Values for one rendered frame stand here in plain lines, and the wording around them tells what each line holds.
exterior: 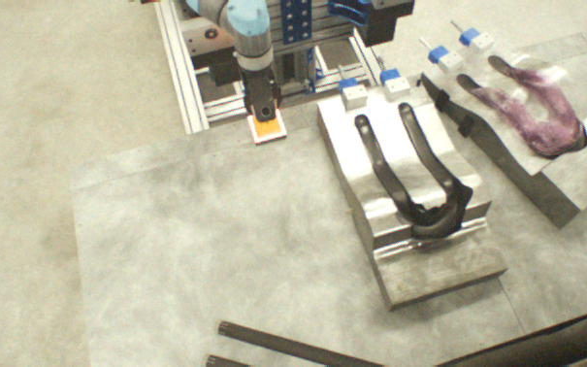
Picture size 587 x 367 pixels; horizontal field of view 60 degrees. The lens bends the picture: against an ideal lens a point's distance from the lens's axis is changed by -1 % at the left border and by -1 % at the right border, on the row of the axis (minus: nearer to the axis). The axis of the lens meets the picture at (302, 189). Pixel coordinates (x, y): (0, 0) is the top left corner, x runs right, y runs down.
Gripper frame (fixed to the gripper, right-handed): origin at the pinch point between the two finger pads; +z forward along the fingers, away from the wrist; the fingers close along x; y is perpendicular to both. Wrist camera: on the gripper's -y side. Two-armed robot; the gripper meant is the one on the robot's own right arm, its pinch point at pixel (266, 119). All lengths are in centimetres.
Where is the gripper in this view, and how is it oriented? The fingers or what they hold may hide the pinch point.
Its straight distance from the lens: 127.0
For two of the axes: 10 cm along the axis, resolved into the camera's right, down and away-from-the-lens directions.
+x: -9.6, 2.7, -1.1
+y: -2.9, -8.5, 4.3
